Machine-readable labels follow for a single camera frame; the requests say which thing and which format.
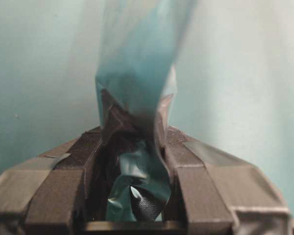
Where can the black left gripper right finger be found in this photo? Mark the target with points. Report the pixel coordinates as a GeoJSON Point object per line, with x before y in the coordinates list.
{"type": "Point", "coordinates": [215, 193]}

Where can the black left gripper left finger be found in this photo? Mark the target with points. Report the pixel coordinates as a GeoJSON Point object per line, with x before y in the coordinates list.
{"type": "Point", "coordinates": [46, 195]}

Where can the silver zip bag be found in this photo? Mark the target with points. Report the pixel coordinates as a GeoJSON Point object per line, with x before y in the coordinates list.
{"type": "Point", "coordinates": [135, 84]}

